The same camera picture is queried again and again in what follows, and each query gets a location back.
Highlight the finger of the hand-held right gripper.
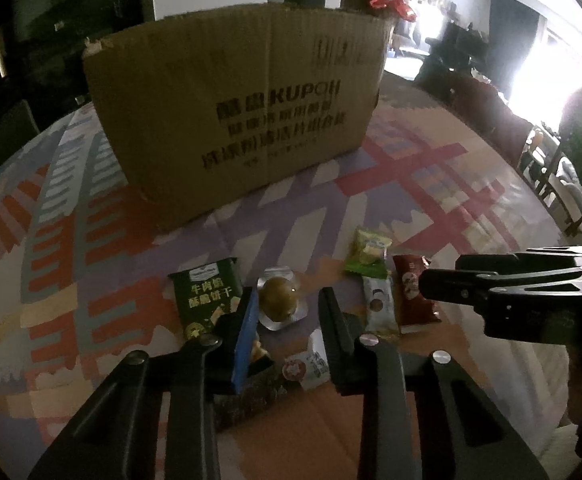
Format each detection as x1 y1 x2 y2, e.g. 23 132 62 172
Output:
455 246 582 272
418 266 582 307

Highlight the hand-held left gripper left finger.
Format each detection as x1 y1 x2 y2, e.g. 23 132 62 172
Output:
28 285 260 480

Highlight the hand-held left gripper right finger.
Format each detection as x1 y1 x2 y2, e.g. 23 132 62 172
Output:
317 286 549 480

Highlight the small white snack packet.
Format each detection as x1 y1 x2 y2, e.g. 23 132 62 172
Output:
283 330 332 391

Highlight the dark packet with yellow print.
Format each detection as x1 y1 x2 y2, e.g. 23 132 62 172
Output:
216 335 296 431

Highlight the dark red snack packet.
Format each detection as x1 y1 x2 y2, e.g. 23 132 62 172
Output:
392 255 442 335

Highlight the packed braised egg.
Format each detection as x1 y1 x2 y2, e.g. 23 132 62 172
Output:
256 267 304 332

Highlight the slim white brown packet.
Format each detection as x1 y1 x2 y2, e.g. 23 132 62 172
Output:
362 275 402 338

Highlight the dark green biscuit packet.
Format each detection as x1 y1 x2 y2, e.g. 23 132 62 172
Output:
167 257 244 346

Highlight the light green snack packet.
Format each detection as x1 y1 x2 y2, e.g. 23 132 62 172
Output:
345 226 392 279

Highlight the brown cardboard box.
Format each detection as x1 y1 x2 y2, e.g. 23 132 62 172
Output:
82 2 394 233

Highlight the wooden chair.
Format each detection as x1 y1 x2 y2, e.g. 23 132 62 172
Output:
518 127 582 235

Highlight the dark dining chair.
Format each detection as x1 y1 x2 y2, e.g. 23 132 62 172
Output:
0 100 42 192

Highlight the dark glass sliding door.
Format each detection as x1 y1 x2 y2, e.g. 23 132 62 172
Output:
0 0 152 106

